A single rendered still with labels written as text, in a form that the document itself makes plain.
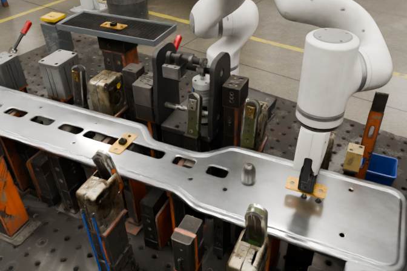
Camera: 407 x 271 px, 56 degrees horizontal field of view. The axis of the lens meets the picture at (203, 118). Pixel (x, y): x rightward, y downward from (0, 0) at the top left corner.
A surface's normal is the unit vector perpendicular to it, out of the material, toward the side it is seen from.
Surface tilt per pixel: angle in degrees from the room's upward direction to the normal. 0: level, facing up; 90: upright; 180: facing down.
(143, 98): 90
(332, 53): 90
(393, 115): 0
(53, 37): 90
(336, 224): 0
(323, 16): 119
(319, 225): 0
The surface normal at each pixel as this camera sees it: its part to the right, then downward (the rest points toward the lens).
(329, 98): -0.04, 0.57
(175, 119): -0.03, -0.82
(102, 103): -0.42, 0.53
